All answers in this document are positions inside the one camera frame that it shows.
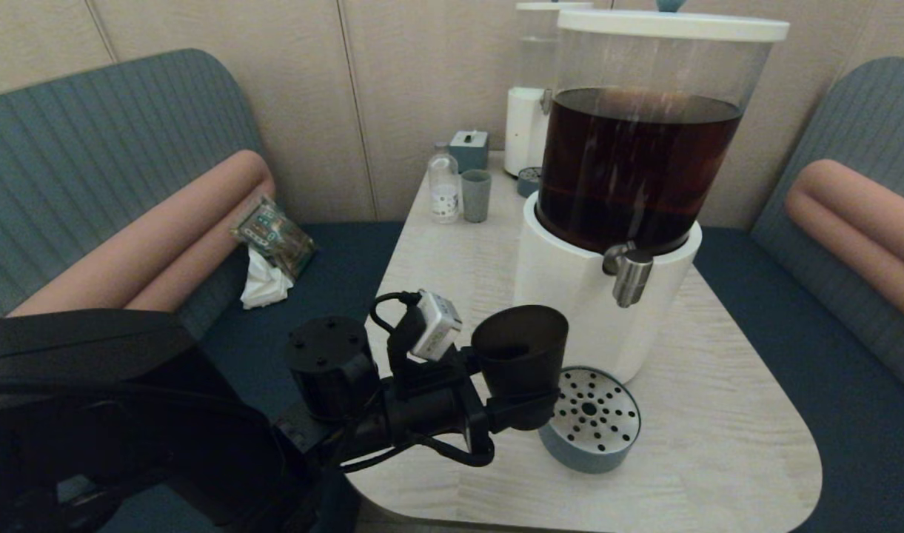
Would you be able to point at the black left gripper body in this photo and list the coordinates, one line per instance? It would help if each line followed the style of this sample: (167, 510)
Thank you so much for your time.
(437, 407)

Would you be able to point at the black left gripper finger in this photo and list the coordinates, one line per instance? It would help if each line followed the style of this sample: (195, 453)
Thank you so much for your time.
(522, 411)

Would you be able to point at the black plastic cup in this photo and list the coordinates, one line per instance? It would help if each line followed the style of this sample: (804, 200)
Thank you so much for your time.
(522, 355)

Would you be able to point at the steel dispenser tap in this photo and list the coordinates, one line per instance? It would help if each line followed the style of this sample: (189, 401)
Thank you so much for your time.
(629, 277)

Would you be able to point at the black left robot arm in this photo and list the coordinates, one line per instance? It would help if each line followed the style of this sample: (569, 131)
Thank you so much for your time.
(126, 422)

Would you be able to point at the grey-blue plastic cup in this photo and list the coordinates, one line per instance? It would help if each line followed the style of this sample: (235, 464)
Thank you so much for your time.
(476, 197)

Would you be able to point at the large blue perforated drip tray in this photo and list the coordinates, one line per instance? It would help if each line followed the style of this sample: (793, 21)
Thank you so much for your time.
(600, 437)

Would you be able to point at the large tea beverage dispenser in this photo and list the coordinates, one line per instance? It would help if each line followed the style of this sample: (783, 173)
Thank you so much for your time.
(570, 281)

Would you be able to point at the white crumpled tissue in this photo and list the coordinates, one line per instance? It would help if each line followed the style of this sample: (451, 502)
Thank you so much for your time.
(263, 287)

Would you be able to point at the clear plastic bottle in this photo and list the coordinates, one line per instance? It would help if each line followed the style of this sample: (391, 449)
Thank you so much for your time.
(444, 191)

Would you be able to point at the small blue drip tray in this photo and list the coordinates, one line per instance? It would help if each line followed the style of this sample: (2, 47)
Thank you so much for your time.
(528, 182)

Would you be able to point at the green snack packet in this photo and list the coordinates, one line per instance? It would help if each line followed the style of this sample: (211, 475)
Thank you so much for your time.
(278, 235)

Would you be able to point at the blue-grey tissue box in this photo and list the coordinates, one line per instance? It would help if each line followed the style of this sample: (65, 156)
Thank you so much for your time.
(468, 152)

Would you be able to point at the small empty beverage dispenser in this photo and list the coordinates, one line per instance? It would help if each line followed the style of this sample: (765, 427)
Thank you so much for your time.
(524, 132)

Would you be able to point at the pink cylindrical bolster cushion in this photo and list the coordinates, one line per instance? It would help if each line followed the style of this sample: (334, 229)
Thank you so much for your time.
(163, 244)
(859, 220)

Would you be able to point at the small white dispenser lid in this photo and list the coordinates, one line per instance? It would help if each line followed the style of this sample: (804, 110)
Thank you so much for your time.
(551, 7)

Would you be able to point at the white dispenser lid blue knob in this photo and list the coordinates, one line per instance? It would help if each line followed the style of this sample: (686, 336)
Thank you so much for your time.
(670, 27)

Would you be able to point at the teal upholstered booth sofa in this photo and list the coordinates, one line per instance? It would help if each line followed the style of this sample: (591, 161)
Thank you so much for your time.
(89, 141)
(866, 118)

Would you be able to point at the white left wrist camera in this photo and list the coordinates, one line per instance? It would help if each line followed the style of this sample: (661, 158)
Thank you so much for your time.
(437, 326)

